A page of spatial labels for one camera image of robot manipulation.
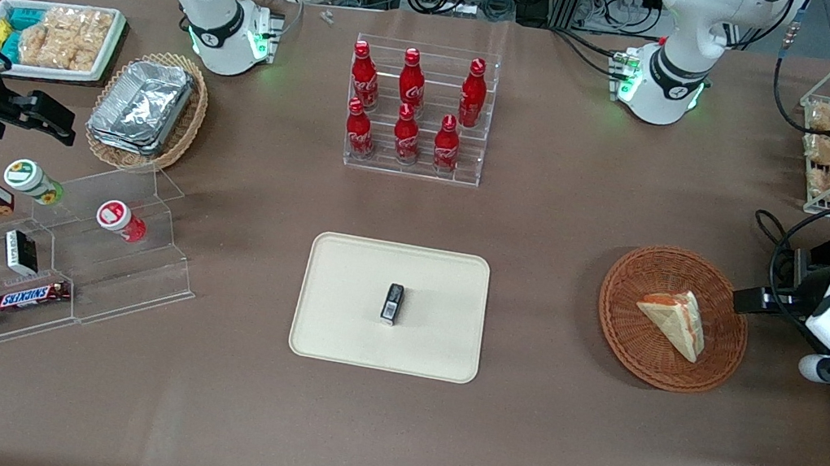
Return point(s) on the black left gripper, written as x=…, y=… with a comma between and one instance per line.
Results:
x=808, y=290

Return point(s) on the triangular sandwich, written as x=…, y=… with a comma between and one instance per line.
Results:
x=675, y=321

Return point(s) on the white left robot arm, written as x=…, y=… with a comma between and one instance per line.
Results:
x=664, y=81

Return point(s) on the white rectangular snack tray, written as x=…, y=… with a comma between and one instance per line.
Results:
x=52, y=74

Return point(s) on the brown round wicker basket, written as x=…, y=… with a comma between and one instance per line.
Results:
x=644, y=349

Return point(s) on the light oval wicker basket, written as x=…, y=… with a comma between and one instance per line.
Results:
x=188, y=125

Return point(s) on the beige plastic tray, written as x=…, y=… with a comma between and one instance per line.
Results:
x=345, y=313

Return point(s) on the green lid drink bottle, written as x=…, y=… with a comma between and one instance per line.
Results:
x=28, y=178

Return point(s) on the teal snack packet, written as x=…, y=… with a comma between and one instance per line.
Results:
x=12, y=46
x=25, y=17

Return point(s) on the clear bag of rice crackers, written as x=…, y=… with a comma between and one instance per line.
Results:
x=66, y=37

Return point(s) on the stacked aluminium foil trays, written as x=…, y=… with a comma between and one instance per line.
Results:
x=142, y=106

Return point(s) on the red lid drink bottle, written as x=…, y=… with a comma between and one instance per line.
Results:
x=117, y=217

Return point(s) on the black and white small carton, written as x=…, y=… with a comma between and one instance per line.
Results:
x=21, y=252

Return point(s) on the Snickers chocolate bar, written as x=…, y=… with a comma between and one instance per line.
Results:
x=31, y=296

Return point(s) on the clear acrylic step shelf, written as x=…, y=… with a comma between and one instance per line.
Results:
x=128, y=281

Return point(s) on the small clear plastic clip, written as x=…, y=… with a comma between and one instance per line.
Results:
x=325, y=17

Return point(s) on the red cola bottle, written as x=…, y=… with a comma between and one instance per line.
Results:
x=406, y=137
x=359, y=133
x=364, y=79
x=472, y=95
x=412, y=84
x=446, y=147

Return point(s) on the clear acrylic bottle rack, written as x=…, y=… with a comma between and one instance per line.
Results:
x=424, y=169

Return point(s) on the small black box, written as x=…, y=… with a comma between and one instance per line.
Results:
x=392, y=304

